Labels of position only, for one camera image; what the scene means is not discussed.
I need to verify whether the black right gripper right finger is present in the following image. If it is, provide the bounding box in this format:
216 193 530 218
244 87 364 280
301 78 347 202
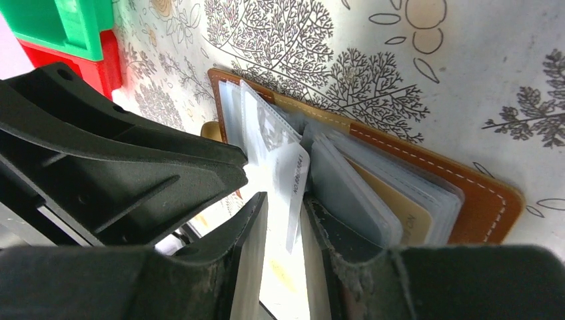
302 195 564 319

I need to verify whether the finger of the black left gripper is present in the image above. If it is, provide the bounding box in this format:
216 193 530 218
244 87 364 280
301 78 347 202
1 63 247 246

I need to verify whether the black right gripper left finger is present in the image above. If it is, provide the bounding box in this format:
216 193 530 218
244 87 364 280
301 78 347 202
1 192 268 319

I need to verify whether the red bin with cards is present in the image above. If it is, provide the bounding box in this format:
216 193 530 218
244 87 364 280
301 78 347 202
18 30 123 99

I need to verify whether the brown leather card holder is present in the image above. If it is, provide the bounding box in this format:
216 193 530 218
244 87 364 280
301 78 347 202
201 67 526 247

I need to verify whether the green plastic bin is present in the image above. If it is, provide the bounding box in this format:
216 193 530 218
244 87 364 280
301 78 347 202
1 0 114 61

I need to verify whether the white credit card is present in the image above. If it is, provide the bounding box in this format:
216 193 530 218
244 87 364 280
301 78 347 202
239 79 310 255

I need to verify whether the gold credit card in holder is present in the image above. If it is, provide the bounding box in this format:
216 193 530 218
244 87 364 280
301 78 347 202
346 158 432 246

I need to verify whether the floral patterned table mat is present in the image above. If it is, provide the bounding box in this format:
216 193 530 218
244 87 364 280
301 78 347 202
112 1 564 256

